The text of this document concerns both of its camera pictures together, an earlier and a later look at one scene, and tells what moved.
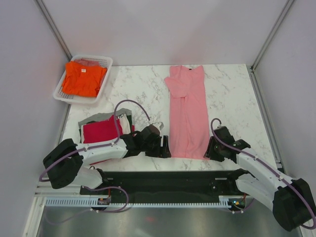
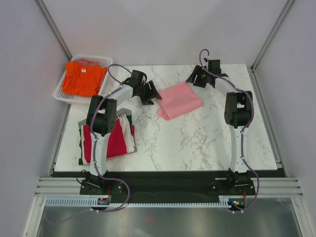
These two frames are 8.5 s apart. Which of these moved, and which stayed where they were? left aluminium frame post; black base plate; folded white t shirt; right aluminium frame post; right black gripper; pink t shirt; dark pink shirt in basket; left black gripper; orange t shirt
Moved: pink t shirt; right black gripper; left black gripper
Stayed: folded white t shirt; dark pink shirt in basket; right aluminium frame post; left aluminium frame post; black base plate; orange t shirt
